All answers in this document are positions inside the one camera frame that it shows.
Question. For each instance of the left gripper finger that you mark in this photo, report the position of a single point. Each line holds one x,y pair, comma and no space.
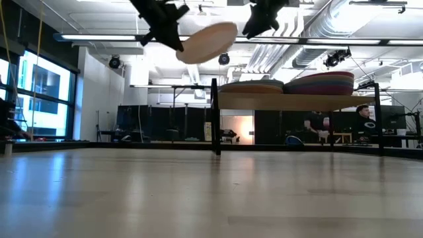
176,43

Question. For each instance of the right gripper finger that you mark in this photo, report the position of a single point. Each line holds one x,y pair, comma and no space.
269,28
253,24

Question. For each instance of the pale peach plate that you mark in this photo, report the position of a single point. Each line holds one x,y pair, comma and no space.
208,43

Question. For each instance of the wooden shelf with black legs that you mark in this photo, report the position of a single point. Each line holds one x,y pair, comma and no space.
281,102

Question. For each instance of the black ceiling spotlight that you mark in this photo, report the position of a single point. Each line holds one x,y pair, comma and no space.
114,61
223,59

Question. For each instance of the overhead LED light bar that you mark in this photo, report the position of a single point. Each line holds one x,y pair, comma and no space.
99,37

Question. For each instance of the black partition panel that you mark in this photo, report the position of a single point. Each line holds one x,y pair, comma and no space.
271,127
165,122

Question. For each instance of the yellow poster sign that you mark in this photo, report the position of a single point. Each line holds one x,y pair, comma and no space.
207,131

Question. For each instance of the person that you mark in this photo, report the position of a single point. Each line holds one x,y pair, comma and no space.
365,124
315,120

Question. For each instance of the black machine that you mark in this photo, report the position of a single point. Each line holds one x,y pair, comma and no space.
229,134

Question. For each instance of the black tripod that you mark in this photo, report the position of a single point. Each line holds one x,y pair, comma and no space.
98,127

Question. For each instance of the blue round object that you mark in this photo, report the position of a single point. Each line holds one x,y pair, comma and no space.
293,141

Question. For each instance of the low wooden table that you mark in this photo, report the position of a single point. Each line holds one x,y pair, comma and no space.
343,134

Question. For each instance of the large window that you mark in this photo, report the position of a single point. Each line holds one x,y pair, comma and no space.
49,99

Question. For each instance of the black monitor on stand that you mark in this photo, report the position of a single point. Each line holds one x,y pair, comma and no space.
395,117

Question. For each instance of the silver ventilation duct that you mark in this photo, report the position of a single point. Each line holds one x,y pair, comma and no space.
310,56

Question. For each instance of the black ceiling camera cluster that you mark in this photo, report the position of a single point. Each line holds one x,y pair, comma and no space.
337,57

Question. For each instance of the black ceiling bracket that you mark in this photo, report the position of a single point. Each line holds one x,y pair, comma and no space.
376,3

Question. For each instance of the black aluminium rig frame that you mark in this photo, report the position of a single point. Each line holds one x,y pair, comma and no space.
99,146

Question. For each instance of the black camera stand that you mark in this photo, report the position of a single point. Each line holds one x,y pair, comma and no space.
418,124

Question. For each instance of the white cylinder post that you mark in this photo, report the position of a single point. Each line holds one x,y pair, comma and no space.
8,147

